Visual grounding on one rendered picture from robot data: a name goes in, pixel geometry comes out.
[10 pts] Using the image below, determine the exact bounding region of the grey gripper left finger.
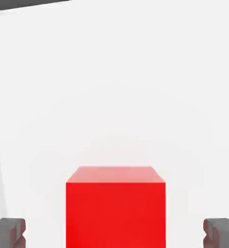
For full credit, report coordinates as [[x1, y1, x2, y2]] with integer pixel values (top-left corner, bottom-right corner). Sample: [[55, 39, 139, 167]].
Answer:
[[0, 217, 27, 248]]

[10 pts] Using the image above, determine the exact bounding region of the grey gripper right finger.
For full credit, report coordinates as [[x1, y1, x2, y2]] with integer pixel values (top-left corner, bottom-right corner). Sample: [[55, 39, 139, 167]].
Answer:
[[203, 217, 229, 248]]

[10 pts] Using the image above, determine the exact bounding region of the small red cube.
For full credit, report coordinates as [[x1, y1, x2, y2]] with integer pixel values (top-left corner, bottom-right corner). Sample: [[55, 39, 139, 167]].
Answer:
[[65, 166, 166, 248]]

